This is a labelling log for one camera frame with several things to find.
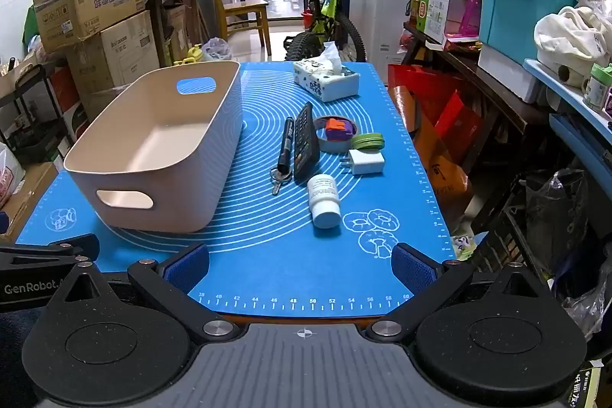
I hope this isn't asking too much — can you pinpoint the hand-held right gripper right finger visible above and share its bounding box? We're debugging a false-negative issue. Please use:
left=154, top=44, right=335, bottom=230
left=366, top=243, right=555, bottom=338

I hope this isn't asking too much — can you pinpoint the wooden chair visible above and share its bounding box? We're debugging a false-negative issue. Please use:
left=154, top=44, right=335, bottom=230
left=205, top=0, right=272, bottom=56

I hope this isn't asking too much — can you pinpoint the dark plastic bag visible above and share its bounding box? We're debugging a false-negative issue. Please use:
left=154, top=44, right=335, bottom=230
left=526, top=171, right=589, bottom=275

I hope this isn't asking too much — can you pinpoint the white pill bottle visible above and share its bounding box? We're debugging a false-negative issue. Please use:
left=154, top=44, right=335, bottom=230
left=306, top=175, right=342, bottom=229

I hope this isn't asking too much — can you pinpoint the blue silicone mat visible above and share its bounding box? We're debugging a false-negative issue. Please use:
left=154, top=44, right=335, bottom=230
left=14, top=61, right=457, bottom=319

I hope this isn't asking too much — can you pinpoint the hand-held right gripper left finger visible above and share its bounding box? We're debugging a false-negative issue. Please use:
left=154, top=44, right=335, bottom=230
left=48, top=243, right=239, bottom=339

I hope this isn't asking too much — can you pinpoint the clear crumpled plastic bag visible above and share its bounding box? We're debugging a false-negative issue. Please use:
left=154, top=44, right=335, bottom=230
left=564, top=279, right=612, bottom=342

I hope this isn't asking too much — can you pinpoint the green black bicycle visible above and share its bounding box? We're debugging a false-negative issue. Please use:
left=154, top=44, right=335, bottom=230
left=269, top=0, right=366, bottom=63

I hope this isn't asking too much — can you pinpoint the white bag with red print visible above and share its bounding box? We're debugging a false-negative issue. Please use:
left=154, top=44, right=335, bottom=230
left=0, top=143, right=26, bottom=208

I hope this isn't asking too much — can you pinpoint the white foam box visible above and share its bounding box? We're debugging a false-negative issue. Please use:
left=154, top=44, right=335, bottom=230
left=478, top=44, right=543, bottom=104

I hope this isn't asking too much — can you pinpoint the yellow plastic jug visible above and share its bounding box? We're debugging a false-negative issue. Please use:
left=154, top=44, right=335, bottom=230
left=174, top=46, right=204, bottom=66

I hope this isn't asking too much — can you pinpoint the black plastic crate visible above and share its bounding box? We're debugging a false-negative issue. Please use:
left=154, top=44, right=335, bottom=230
left=471, top=179, right=536, bottom=275

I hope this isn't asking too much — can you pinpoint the red white carton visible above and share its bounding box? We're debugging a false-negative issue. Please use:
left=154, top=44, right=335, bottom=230
left=48, top=66, right=91, bottom=136

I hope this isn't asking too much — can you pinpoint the translucent plastic bag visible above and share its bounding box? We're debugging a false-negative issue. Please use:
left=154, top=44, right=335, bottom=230
left=202, top=37, right=233, bottom=62

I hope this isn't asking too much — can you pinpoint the white cloth bundle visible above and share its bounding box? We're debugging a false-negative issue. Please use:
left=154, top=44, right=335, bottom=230
left=534, top=7, right=610, bottom=88

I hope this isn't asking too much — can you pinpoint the orange purple toy knife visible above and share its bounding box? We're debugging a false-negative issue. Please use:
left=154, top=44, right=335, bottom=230
left=326, top=117, right=355, bottom=143

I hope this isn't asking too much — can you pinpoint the pink plastic folder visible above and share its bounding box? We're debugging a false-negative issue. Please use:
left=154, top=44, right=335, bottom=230
left=461, top=0, right=483, bottom=33

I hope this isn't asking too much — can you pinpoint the dark printed carton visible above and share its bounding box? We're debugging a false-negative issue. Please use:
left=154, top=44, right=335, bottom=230
left=566, top=362, right=604, bottom=408

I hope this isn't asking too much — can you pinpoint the black metal rack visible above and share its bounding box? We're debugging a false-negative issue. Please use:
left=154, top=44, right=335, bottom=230
left=0, top=59, right=72, bottom=151

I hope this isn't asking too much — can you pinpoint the red paper bag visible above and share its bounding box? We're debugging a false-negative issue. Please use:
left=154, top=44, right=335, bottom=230
left=387, top=64, right=483, bottom=151

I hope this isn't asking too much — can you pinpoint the light blue shelf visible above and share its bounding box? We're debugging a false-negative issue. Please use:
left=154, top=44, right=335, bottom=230
left=523, top=58, right=612, bottom=198

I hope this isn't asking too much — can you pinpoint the low brown cardboard box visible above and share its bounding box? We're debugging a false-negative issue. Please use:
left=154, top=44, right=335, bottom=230
left=0, top=162, right=58, bottom=241

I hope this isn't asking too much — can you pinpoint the green lidded jar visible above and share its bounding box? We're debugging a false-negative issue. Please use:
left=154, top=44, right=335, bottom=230
left=583, top=64, right=612, bottom=112

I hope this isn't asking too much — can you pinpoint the green round tin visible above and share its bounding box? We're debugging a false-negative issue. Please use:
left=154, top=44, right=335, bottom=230
left=350, top=133, right=386, bottom=151

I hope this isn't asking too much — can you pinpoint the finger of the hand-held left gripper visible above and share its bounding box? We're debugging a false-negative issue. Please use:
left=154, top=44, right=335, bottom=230
left=0, top=233, right=101, bottom=268

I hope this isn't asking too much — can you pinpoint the black remote control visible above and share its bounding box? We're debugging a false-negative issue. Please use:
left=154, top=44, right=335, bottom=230
left=293, top=101, right=321, bottom=185

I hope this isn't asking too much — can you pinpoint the teal plastic storage box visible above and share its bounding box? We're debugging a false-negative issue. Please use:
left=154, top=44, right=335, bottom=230
left=478, top=0, right=581, bottom=52

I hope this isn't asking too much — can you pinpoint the beige plastic basket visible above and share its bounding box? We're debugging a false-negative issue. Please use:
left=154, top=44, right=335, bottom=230
left=63, top=60, right=243, bottom=233

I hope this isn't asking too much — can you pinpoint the printed tissue box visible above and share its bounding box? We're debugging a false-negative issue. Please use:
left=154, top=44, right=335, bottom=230
left=293, top=41, right=361, bottom=103

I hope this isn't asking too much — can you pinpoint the green white carton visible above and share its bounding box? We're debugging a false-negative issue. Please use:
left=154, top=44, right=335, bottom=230
left=416, top=0, right=467, bottom=44

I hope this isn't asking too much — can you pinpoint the small open cardboard tray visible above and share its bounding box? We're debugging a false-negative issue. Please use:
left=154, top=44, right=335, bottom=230
left=0, top=54, right=39, bottom=98

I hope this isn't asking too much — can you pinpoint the black marker pen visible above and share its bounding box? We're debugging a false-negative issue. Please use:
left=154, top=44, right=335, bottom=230
left=278, top=117, right=295, bottom=174

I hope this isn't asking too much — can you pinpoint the clear tape roll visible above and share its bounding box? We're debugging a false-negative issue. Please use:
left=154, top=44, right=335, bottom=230
left=313, top=115, right=359, bottom=153

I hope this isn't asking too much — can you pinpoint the white charger plug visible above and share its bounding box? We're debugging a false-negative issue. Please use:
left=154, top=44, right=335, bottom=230
left=339, top=148, right=386, bottom=176

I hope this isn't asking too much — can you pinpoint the small printed packet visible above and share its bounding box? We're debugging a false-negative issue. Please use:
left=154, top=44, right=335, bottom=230
left=452, top=233, right=476, bottom=258

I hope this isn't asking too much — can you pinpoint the orange paper bag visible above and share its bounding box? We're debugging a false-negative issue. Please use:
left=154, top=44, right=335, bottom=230
left=413, top=112, right=474, bottom=237

